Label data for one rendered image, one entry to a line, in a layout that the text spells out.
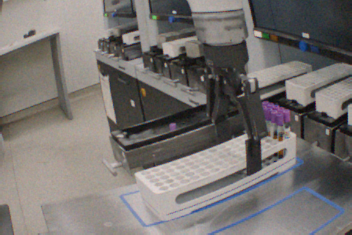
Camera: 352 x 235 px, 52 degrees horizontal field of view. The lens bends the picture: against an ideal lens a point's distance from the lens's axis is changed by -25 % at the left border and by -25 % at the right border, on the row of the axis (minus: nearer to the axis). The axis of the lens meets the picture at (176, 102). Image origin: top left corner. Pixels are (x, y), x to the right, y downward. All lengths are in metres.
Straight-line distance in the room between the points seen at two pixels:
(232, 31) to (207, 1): 0.06
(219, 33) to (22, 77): 3.99
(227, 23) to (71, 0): 3.97
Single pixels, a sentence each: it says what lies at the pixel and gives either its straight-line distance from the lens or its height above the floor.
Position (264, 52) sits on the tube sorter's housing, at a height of 0.91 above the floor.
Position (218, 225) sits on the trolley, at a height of 0.82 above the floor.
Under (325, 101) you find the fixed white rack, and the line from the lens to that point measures 1.08.
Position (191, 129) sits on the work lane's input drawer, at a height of 0.81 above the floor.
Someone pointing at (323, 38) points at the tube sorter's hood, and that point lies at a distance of 1.08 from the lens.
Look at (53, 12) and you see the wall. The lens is 4.58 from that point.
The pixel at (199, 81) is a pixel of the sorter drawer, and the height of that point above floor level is 0.78.
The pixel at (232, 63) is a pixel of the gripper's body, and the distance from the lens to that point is 0.72.
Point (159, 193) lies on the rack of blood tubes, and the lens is 0.71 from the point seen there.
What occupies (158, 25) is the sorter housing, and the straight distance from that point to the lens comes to 2.14.
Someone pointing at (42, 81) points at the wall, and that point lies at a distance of 4.64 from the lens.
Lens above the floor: 1.22
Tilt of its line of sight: 18 degrees down
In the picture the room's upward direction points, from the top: 10 degrees counter-clockwise
